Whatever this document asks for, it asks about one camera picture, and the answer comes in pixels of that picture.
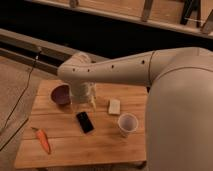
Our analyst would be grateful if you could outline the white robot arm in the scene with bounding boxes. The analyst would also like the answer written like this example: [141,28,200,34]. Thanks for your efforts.
[57,47,213,171]

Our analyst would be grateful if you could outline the wooden board table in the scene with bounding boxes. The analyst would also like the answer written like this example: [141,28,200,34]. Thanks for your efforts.
[15,80,147,169]

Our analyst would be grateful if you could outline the black cable left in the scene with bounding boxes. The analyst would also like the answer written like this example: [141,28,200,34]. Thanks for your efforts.
[0,49,42,152]

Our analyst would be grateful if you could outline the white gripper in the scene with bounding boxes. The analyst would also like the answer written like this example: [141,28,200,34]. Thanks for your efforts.
[70,82,96,111]

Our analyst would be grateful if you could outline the white sponge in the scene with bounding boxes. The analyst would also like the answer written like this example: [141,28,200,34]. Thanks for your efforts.
[108,99,120,115]

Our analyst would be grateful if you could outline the grey metal rail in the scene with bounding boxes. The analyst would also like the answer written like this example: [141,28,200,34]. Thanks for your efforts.
[0,28,108,77]

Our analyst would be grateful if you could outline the black phone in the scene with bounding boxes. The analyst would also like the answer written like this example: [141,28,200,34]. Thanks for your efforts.
[76,112,94,133]

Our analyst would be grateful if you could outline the orange pepper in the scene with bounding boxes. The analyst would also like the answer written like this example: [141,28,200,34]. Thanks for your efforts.
[32,127,51,154]

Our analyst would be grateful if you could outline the purple bowl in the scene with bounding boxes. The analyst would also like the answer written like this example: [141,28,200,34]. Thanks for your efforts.
[51,85,71,105]

